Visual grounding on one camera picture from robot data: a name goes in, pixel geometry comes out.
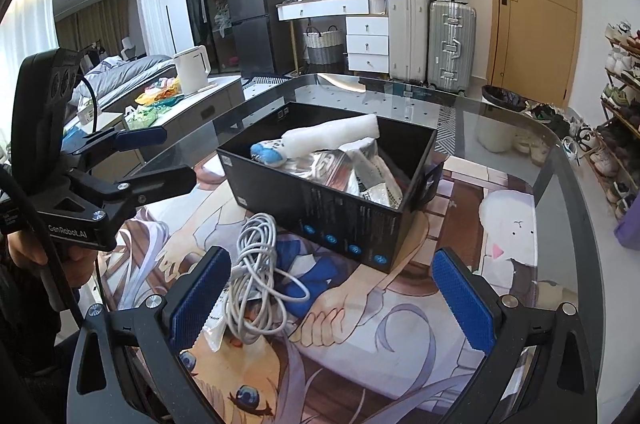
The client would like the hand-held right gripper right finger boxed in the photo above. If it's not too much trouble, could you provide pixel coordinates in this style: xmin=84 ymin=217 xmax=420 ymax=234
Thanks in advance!
xmin=431 ymin=247 xmax=601 ymax=424

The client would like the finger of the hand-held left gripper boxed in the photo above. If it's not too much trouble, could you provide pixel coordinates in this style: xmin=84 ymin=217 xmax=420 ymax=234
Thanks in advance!
xmin=67 ymin=164 xmax=196 ymax=225
xmin=62 ymin=127 xmax=168 ymax=175

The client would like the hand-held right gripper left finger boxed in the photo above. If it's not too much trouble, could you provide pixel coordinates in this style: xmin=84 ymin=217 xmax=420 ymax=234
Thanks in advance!
xmin=67 ymin=245 xmax=236 ymax=424

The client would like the white printed packet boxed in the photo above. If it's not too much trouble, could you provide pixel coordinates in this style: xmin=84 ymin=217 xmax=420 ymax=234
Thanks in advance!
xmin=200 ymin=284 xmax=241 ymax=353

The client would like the white cable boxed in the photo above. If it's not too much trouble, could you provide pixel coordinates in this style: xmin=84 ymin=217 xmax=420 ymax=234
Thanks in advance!
xmin=222 ymin=211 xmax=311 ymax=347

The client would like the clear plastic zip bag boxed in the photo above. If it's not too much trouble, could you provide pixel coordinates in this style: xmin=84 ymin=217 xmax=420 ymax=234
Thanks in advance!
xmin=340 ymin=138 xmax=407 ymax=211

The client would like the black cardboard box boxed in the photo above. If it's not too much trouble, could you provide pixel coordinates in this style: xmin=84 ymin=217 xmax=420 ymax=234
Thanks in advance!
xmin=216 ymin=101 xmax=446 ymax=275

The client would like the person's left hand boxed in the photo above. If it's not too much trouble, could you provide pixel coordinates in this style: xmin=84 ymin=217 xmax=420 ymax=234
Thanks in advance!
xmin=9 ymin=234 xmax=99 ymax=290

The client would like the green snack bag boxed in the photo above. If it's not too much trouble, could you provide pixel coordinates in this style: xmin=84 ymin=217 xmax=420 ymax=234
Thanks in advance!
xmin=124 ymin=104 xmax=161 ymax=130

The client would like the yellow snack bag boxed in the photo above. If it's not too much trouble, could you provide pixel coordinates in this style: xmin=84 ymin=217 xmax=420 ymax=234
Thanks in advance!
xmin=135 ymin=84 xmax=183 ymax=107

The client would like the bed with grey duvet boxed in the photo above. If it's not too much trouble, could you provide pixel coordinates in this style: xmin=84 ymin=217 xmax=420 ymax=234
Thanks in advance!
xmin=82 ymin=54 xmax=173 ymax=112

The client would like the white electric kettle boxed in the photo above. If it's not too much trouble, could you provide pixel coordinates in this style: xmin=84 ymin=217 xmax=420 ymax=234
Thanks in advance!
xmin=172 ymin=45 xmax=211 ymax=94

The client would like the white low cabinet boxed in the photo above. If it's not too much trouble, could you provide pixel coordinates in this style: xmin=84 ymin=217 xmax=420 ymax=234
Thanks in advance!
xmin=65 ymin=74 xmax=246 ymax=185

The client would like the printed cartoon table mat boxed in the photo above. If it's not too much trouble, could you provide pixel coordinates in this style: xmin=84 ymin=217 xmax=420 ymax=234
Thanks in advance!
xmin=97 ymin=154 xmax=541 ymax=424

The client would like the brown curtain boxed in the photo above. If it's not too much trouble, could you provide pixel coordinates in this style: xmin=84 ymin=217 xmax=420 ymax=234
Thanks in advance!
xmin=54 ymin=0 xmax=136 ymax=48

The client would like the patterned rug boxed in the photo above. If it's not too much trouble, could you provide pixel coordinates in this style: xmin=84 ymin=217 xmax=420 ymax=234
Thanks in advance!
xmin=242 ymin=74 xmax=456 ymax=130

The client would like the silver foil packet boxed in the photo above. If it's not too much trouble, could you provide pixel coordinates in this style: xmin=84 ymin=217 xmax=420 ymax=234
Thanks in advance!
xmin=295 ymin=148 xmax=363 ymax=190

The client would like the white roll blue end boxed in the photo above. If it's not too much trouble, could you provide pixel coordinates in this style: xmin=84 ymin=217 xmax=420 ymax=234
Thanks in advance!
xmin=250 ymin=114 xmax=381 ymax=167

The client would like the white trash bin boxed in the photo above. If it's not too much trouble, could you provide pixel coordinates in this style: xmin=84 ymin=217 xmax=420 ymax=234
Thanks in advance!
xmin=475 ymin=85 xmax=526 ymax=153

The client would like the purple bag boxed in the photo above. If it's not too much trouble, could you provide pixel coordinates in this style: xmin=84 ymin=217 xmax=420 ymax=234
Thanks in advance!
xmin=614 ymin=194 xmax=640 ymax=250

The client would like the pile of loose shoes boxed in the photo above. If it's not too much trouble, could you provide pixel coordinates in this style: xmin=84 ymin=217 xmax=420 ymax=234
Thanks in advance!
xmin=515 ymin=102 xmax=601 ymax=170

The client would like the woven laundry basket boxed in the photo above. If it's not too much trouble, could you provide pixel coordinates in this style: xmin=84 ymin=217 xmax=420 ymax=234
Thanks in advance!
xmin=305 ymin=26 xmax=346 ymax=66

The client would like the white dressing table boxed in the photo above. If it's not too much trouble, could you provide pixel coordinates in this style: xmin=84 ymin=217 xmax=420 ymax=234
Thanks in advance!
xmin=276 ymin=0 xmax=390 ymax=74

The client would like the wooden shoe rack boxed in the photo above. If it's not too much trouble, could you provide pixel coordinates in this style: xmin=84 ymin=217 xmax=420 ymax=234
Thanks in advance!
xmin=590 ymin=22 xmax=640 ymax=225

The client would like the silver suitcase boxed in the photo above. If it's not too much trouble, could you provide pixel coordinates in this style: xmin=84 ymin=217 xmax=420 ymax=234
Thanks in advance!
xmin=427 ymin=0 xmax=477 ymax=98

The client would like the white suitcase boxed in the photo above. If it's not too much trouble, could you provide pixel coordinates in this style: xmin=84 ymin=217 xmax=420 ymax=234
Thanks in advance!
xmin=387 ymin=0 xmax=431 ymax=84

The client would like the group of racked sneakers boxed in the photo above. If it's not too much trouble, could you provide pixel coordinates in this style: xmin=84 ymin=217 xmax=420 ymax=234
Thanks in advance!
xmin=590 ymin=22 xmax=640 ymax=217

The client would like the wooden door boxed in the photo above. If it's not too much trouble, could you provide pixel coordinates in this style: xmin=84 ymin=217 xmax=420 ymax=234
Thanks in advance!
xmin=485 ymin=0 xmax=583 ymax=107

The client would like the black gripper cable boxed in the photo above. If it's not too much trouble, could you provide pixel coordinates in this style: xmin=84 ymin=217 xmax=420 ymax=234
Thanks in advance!
xmin=0 ymin=77 xmax=106 ymax=330

